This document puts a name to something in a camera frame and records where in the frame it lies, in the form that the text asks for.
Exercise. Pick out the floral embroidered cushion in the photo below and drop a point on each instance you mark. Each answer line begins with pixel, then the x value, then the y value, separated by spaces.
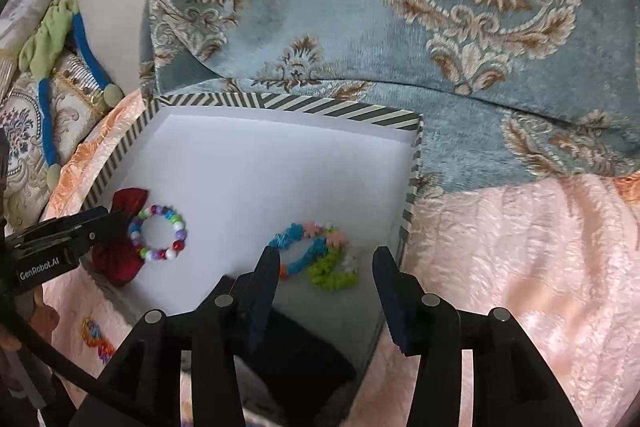
pixel 20 157

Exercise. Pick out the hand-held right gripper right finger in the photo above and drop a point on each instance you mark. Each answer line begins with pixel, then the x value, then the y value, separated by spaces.
pixel 395 307

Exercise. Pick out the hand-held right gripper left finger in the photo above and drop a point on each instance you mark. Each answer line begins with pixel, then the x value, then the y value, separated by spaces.
pixel 262 302

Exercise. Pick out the pink quilted bedspread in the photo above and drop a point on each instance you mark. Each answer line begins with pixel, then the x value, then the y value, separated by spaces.
pixel 500 247

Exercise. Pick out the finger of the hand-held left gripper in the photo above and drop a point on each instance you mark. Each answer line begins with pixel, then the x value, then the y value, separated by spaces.
pixel 95 232
pixel 75 218

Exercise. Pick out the person's left hand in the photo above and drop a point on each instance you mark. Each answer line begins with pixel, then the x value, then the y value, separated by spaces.
pixel 46 317

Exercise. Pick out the red velvet hair bow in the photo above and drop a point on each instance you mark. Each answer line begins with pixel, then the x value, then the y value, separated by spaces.
pixel 117 264

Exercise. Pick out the striped cardboard box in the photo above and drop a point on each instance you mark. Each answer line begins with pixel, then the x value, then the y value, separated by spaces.
pixel 250 167

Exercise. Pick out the beige upholstered backrest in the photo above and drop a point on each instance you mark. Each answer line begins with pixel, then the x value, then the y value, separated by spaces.
pixel 110 7

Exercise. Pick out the black cloth pouch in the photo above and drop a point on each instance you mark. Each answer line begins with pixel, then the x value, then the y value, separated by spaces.
pixel 300 357

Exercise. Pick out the blue damask blanket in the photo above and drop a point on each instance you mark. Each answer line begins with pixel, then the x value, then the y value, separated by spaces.
pixel 325 7

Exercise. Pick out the green and blue plush toy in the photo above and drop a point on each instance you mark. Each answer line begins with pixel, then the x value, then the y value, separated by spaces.
pixel 47 42

